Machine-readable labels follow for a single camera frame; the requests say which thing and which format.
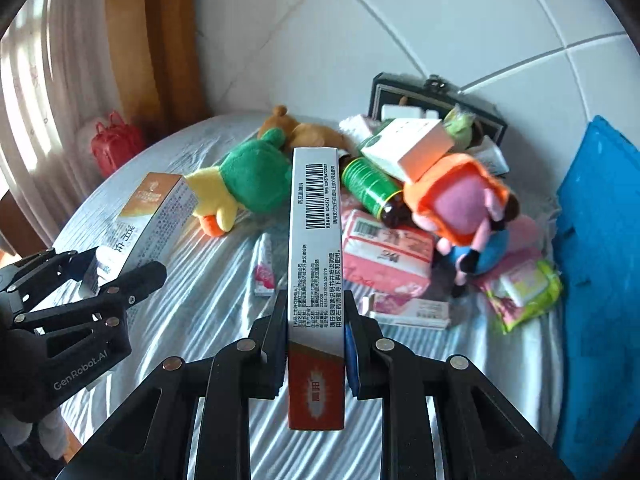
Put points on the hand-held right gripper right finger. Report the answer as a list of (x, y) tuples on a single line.
[(353, 355)]

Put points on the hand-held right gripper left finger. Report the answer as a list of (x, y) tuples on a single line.
[(277, 345)]

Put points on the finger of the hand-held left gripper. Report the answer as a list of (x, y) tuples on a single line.
[(45, 275), (100, 297)]

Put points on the white red medicine box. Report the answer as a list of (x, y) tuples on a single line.
[(316, 270)]

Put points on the orange white box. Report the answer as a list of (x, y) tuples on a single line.
[(150, 215)]

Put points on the blue plastic storage bin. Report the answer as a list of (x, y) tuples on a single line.
[(600, 270)]

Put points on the flat pink white box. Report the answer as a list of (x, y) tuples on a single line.
[(412, 312)]

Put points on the small pink white tube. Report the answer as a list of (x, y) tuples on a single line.
[(264, 272)]

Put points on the pink tissue pack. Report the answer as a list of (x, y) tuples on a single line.
[(387, 252)]

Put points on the red toy suitcase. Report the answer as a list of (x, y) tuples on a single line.
[(117, 147)]

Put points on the green yellow plush duck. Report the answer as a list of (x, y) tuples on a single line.
[(250, 180)]

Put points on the brown bottle green label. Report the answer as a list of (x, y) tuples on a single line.
[(372, 185)]

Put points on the green pink wet wipes pack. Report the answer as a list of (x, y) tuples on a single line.
[(525, 292)]

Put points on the orange pink plush doll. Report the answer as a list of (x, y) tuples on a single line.
[(460, 200)]

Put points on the white sheer curtain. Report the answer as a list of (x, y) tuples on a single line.
[(55, 85)]

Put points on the white green box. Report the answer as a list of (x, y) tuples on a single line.
[(400, 147)]

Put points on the brown plush bear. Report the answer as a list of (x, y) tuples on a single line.
[(312, 135)]

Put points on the pink white packet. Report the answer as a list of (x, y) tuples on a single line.
[(360, 127)]

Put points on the black framed box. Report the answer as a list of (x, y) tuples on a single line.
[(480, 115)]

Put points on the wooden door frame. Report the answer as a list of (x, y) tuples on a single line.
[(170, 35)]

